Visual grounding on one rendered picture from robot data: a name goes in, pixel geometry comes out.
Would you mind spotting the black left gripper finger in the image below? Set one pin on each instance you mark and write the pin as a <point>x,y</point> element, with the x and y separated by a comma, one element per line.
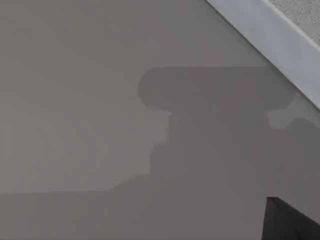
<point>282,222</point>

